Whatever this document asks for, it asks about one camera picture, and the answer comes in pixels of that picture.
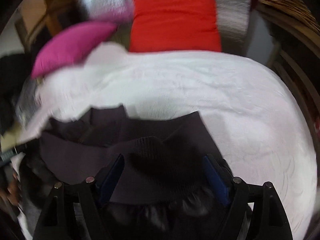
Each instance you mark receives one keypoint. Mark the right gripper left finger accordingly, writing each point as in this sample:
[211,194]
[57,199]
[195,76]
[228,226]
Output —
[77,211]

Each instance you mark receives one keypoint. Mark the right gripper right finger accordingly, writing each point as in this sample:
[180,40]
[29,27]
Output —
[251,211]

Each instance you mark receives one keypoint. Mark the black quilted jacket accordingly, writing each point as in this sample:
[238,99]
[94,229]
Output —
[163,192]

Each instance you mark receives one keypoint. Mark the grey garment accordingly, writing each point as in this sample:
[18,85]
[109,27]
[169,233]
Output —
[27,104]

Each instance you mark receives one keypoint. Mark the black puffer coat pile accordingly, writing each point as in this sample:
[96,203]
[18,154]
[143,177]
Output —
[15,69]

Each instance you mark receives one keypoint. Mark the white pink bed blanket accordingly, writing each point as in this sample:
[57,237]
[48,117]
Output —
[250,113]

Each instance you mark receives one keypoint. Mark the magenta pillow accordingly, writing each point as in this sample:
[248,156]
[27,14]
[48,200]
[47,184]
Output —
[71,46]

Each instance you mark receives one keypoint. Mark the silver foil insulation mat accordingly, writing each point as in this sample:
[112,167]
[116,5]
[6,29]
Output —
[232,18]

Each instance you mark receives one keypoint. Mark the red pillow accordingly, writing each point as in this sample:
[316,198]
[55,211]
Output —
[165,25]

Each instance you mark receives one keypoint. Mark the wicker basket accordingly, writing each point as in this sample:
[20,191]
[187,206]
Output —
[296,9]

